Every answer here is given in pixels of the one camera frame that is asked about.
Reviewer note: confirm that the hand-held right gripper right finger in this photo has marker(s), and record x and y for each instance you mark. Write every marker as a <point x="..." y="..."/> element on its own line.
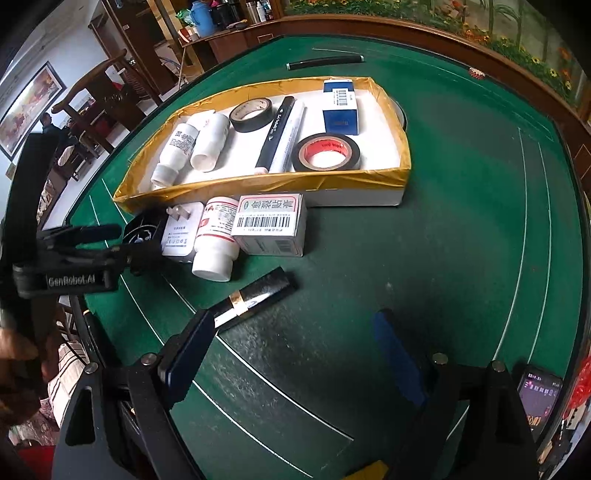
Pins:
<point x="401" y="364"/>

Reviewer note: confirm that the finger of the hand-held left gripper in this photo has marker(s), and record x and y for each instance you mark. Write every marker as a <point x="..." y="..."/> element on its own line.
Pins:
<point x="78" y="233"/>
<point x="134" y="258"/>

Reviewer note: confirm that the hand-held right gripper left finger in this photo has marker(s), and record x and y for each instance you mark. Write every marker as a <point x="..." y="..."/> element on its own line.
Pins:
<point x="194" y="350"/>

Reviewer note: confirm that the black plastic holder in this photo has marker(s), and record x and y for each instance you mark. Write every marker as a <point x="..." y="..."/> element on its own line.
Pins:
<point x="148" y="225"/>

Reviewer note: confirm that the black lipstick gold band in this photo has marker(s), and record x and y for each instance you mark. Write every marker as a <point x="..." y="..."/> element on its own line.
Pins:
<point x="268" y="286"/>

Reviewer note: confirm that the white bottle grey label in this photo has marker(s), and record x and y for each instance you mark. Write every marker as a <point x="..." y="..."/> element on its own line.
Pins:
<point x="178" y="147"/>

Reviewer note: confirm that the white bottle green print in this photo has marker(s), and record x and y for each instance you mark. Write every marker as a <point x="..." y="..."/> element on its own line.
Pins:
<point x="210" y="143"/>

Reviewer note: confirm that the white marker pen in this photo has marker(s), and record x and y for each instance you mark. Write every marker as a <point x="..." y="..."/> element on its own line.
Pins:
<point x="288" y="138"/>

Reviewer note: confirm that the black tape roll red core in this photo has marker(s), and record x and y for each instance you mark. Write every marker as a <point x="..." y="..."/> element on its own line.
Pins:
<point x="354" y="154"/>

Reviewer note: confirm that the white tray with gold edge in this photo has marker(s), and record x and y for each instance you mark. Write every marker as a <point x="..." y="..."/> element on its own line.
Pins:
<point x="381" y="147"/>

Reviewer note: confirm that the blue and white box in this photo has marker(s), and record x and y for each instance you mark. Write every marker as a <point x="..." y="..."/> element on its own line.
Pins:
<point x="340" y="122"/>

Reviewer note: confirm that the person's left hand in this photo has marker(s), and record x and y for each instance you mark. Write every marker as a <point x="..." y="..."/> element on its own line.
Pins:
<point x="16" y="346"/>

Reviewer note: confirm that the large white power adapter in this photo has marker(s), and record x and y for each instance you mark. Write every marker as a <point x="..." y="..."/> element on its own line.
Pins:
<point x="178" y="240"/>

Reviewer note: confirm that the white bottle red label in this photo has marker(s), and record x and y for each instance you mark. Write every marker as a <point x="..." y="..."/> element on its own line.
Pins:
<point x="214" y="249"/>

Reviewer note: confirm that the striped white cloth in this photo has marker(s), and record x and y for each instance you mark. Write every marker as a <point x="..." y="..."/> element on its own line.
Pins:
<point x="67" y="383"/>

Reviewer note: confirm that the white box with barcode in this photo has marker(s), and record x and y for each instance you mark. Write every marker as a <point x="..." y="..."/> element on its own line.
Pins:
<point x="268" y="240"/>

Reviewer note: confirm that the black smartphone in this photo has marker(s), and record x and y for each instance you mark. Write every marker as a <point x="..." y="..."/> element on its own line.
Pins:
<point x="538" y="397"/>

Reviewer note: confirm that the wooden chair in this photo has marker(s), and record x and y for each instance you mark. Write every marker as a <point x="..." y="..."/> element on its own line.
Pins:
<point x="92" y="83"/>

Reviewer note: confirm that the black marker pen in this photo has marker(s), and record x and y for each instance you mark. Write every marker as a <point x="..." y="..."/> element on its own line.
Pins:
<point x="272" y="138"/>

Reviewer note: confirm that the red garment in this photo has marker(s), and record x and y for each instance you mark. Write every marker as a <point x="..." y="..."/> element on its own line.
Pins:
<point x="37" y="461"/>

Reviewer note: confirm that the wooden desk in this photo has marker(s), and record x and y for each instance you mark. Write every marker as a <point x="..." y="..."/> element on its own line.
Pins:
<point x="231" y="41"/>

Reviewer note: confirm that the blue jug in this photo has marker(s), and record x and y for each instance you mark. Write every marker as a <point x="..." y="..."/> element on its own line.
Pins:
<point x="201" y="18"/>

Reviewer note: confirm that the round metal table insert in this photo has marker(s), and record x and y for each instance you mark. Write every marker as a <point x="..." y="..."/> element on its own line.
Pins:
<point x="400" y="115"/>

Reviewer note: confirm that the black rod with pale end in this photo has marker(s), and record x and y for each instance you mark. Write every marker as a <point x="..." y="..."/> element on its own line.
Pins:
<point x="323" y="61"/>

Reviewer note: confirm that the small red object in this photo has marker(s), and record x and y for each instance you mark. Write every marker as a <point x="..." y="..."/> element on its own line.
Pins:
<point x="476" y="74"/>

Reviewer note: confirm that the flower painted panel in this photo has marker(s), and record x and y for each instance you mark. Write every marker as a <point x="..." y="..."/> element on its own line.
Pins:
<point x="508" y="41"/>

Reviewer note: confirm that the framed wall painting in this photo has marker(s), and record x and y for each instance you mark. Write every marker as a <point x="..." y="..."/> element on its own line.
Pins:
<point x="27" y="110"/>

